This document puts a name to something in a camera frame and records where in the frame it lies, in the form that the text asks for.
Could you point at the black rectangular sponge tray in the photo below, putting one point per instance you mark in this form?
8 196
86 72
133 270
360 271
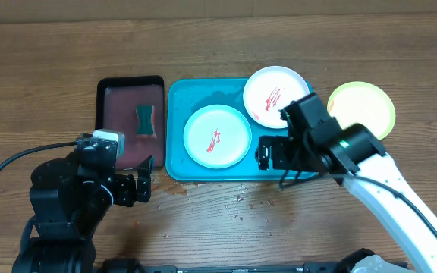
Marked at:
116 102

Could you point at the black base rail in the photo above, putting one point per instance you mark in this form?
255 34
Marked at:
132 265

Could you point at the light blue plate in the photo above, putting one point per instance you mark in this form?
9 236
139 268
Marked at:
217 136

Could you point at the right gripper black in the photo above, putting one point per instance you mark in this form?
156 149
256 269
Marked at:
281 146

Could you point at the teal plastic tray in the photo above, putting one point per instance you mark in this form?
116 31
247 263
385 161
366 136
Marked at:
187 96

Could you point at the yellow-green plate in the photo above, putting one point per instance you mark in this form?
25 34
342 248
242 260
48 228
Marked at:
363 103

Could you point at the white plate with sauce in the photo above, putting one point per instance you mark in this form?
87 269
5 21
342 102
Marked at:
269 90

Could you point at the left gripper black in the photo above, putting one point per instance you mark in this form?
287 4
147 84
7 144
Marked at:
121 189

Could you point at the green and orange sponge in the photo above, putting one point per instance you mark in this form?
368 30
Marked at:
145 121

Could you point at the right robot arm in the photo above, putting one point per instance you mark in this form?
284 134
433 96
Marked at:
356 160

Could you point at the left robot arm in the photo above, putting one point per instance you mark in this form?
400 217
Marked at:
70 196

